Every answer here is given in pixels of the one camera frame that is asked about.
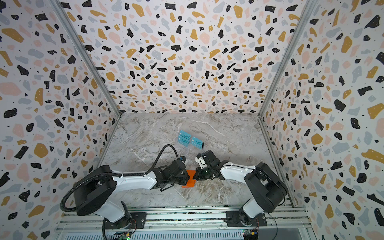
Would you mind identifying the orange card holder wallet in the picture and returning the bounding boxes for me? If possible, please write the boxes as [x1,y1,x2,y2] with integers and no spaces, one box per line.
[182,170,197,189]

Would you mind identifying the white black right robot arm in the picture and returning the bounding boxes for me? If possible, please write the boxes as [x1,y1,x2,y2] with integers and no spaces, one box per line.
[194,150,288,227]

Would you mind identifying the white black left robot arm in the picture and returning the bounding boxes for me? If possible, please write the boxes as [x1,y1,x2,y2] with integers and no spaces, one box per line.
[74,156,190,223]

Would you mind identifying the teal VIP card right upper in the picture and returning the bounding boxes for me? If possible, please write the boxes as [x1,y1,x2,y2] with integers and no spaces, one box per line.
[191,137,204,150]

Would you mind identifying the teal vip card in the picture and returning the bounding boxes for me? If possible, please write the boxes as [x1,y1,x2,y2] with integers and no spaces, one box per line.
[178,137,190,147]
[179,130,192,142]
[191,137,204,150]

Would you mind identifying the teal VIP card left lower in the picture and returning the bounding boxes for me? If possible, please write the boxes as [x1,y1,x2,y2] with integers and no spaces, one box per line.
[178,137,190,147]

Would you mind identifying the clear acrylic card display stand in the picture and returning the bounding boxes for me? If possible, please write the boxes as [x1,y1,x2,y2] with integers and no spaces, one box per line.
[177,132,205,154]

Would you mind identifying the teal VIP card left upper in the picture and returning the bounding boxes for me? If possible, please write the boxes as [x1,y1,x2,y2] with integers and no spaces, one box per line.
[179,130,192,142]

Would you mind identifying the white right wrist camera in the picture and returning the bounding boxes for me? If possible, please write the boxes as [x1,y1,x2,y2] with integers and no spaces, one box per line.
[195,154,207,169]

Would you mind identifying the black corrugated cable hose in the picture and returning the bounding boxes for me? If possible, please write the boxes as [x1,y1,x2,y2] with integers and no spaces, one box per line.
[59,143,181,213]

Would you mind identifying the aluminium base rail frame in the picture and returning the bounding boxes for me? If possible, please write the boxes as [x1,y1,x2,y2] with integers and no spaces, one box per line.
[53,205,316,240]

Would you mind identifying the aluminium corner post right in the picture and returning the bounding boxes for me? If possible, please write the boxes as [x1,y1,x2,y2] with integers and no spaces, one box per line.
[257,0,319,118]

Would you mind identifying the aluminium corner post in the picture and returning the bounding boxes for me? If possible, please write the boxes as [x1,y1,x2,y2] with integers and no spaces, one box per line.
[47,0,122,118]
[257,0,319,118]

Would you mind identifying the aluminium corner post left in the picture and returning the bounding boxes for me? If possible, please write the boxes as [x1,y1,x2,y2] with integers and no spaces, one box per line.
[47,0,122,118]

